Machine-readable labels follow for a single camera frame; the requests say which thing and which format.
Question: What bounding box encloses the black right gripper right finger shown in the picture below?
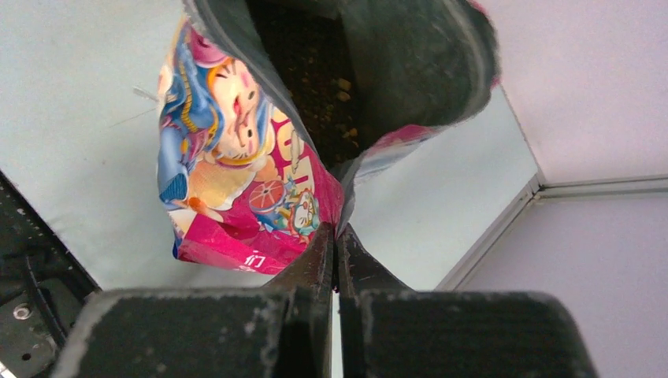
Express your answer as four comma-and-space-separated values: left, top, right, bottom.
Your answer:
336, 228, 598, 377

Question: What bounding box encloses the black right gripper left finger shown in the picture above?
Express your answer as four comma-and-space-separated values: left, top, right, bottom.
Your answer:
52, 223, 334, 377

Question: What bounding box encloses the colourful cat food bag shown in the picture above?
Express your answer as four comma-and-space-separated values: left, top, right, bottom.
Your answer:
157, 1, 499, 275

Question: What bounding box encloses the kibble inside bag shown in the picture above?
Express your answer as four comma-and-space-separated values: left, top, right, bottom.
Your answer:
247, 1, 365, 169

